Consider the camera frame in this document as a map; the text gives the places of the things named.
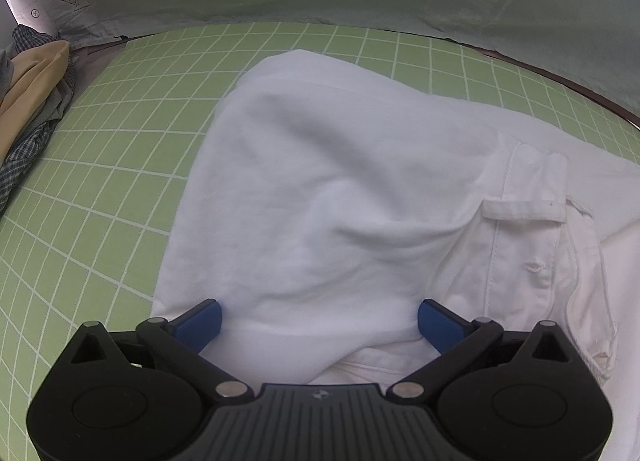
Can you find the white trousers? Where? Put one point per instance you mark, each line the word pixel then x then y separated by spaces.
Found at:
pixel 327 202

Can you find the green grid cutting mat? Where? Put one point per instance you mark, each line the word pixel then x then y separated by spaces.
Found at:
pixel 84 235

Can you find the left gripper blue right finger tip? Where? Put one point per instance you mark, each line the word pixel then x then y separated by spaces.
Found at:
pixel 462 345

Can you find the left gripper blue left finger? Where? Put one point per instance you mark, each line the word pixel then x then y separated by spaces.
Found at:
pixel 178 344

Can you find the beige garment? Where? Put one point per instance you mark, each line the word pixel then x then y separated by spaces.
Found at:
pixel 35 74

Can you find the grey knit garment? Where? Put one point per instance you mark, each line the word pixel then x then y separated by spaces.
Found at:
pixel 6 74

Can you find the blue plaid shirt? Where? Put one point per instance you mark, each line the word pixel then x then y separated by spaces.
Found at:
pixel 35 136

